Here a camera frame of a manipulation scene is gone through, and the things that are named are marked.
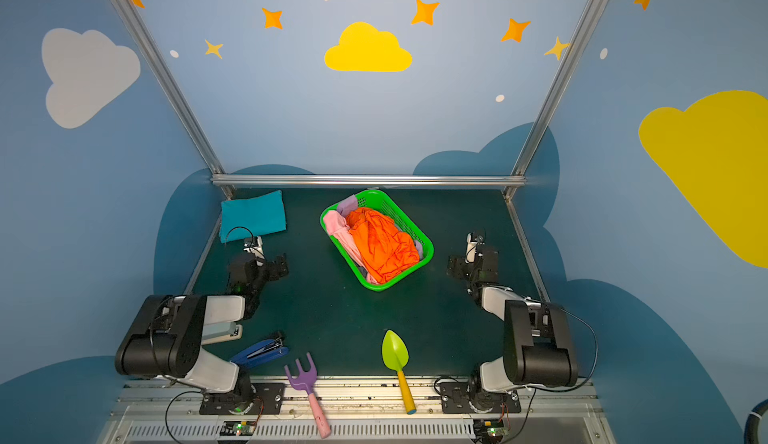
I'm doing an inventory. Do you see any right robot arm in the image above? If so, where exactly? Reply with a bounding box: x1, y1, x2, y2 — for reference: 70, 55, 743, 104
447, 242, 579, 394

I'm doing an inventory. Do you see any green toy shovel yellow handle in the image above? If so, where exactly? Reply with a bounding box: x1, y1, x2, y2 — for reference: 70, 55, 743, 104
381, 329, 417, 415

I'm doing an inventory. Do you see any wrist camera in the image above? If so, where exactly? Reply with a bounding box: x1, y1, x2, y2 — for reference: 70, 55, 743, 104
243, 236, 265, 260
464, 232, 485, 263

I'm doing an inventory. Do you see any aluminium frame post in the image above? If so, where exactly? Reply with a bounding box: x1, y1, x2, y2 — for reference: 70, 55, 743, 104
503, 0, 610, 204
110, 0, 226, 177

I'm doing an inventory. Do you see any orange t shirt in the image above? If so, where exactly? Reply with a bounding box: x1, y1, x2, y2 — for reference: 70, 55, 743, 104
346, 207, 421, 285

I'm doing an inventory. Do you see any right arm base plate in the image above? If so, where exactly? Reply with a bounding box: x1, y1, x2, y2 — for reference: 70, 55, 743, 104
433, 380, 522, 415

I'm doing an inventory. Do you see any aluminium right frame post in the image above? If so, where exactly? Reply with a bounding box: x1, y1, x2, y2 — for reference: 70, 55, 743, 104
503, 0, 610, 204

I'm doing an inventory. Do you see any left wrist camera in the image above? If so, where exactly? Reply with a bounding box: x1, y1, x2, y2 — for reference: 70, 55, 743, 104
243, 236, 265, 260

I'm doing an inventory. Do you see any left green circuit board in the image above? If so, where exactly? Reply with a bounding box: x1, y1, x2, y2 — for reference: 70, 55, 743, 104
219, 421, 256, 437

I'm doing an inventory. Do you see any purple t shirt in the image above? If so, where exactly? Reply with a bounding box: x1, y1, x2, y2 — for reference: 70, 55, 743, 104
336, 194, 359, 217

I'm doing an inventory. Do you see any purple toy rake pink handle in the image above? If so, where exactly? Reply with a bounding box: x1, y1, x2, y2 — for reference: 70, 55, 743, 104
283, 352, 332, 439

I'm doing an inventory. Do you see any pink t shirt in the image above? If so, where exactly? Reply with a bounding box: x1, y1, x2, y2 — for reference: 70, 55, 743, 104
323, 210, 378, 285

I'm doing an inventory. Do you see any green circuit board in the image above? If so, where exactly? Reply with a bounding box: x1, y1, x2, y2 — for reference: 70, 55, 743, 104
219, 421, 256, 437
472, 420, 507, 444

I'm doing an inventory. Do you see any front aluminium mounting rail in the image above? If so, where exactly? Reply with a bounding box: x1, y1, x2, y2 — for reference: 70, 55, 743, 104
98, 376, 616, 443

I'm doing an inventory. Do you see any right green circuit board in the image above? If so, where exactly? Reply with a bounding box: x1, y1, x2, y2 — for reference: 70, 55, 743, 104
472, 420, 507, 444

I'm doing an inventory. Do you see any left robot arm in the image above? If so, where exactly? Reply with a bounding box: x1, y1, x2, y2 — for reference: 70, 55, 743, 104
115, 253, 289, 394

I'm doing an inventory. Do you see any aluminium left frame post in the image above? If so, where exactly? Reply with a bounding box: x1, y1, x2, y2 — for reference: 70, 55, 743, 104
110, 0, 226, 177

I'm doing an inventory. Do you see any aluminium back frame rail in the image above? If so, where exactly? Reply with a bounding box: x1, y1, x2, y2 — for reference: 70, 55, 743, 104
211, 174, 526, 189

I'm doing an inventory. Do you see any green plastic basket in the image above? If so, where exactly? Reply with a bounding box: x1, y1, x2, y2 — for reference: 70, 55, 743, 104
320, 189, 434, 292

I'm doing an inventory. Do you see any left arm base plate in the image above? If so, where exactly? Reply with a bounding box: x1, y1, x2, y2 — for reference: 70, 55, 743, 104
199, 382, 286, 416

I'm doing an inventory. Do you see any folded teal t shirt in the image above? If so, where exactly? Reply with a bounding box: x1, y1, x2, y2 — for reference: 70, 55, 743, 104
219, 190, 287, 244

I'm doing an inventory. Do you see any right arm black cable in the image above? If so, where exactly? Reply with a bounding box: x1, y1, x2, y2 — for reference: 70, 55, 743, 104
515, 307, 600, 395

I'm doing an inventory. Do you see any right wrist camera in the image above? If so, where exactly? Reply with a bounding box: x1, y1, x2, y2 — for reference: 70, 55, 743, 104
464, 232, 485, 263

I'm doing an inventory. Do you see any blue stapler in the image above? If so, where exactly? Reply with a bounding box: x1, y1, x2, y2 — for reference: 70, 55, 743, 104
230, 331, 290, 369

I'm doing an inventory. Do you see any grey stapler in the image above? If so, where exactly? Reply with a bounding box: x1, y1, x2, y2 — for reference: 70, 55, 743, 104
201, 322, 243, 346

